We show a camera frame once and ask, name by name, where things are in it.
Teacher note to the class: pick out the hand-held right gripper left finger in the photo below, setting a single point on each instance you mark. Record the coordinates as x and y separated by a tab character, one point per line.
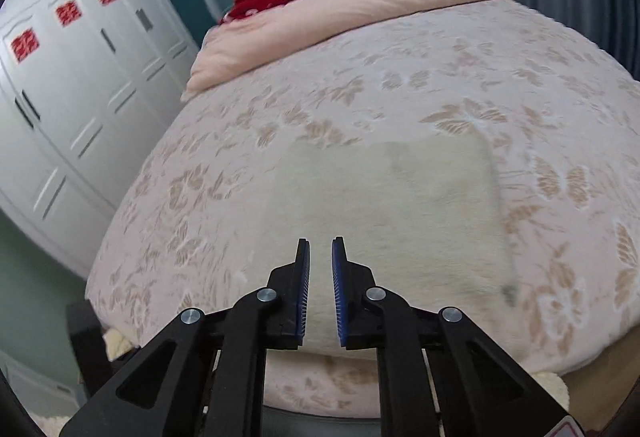
303	287

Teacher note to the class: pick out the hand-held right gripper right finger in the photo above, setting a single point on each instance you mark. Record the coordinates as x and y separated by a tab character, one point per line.
339	287

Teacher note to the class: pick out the beige sweater with black hearts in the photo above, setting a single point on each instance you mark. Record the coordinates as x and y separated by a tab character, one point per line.
400	227

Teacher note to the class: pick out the bed with floral pink bedspread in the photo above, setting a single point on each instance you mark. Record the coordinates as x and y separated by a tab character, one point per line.
350	92

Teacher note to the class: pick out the white wardrobe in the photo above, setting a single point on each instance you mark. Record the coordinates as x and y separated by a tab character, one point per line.
75	117

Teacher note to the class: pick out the pink duvet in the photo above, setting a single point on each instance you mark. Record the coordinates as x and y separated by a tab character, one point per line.
350	2

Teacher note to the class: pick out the red cloth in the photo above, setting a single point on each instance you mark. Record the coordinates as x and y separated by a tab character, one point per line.
252	4

